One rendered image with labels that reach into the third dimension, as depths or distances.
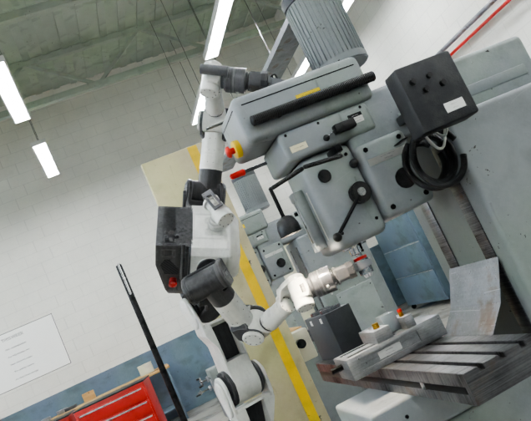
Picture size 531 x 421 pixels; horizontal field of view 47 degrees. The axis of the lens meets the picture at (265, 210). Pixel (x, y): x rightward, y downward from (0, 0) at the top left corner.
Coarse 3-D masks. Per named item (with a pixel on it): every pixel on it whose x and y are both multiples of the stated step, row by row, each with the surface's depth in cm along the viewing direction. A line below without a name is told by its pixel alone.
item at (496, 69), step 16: (496, 48) 220; (512, 48) 222; (464, 64) 216; (480, 64) 217; (496, 64) 219; (512, 64) 220; (528, 64) 222; (464, 80) 215; (480, 80) 216; (496, 80) 217; (512, 80) 219; (528, 80) 220; (384, 96) 207; (480, 96) 214; (496, 96) 216; (384, 112) 205; (384, 128) 204; (400, 128) 205; (352, 144) 201
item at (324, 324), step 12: (324, 312) 248; (336, 312) 245; (348, 312) 247; (312, 324) 257; (324, 324) 247; (336, 324) 244; (348, 324) 246; (312, 336) 261; (324, 336) 251; (336, 336) 243; (348, 336) 244; (324, 348) 255; (336, 348) 245; (348, 348) 243
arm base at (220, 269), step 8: (208, 264) 209; (216, 264) 203; (224, 264) 210; (192, 272) 211; (216, 272) 201; (224, 272) 203; (184, 280) 204; (224, 280) 201; (232, 280) 209; (184, 288) 202; (192, 304) 204
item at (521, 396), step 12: (516, 384) 189; (528, 384) 189; (504, 396) 187; (516, 396) 188; (528, 396) 188; (468, 408) 184; (480, 408) 184; (492, 408) 185; (504, 408) 186; (516, 408) 187; (528, 408) 187; (456, 420) 182; (468, 420) 183; (480, 420) 184; (492, 420) 184; (504, 420) 185; (516, 420) 186; (528, 420) 187
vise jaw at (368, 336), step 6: (366, 330) 206; (372, 330) 199; (378, 330) 195; (384, 330) 195; (390, 330) 196; (360, 336) 208; (366, 336) 202; (372, 336) 196; (378, 336) 194; (384, 336) 195; (390, 336) 195; (366, 342) 205; (372, 342) 198; (378, 342) 194
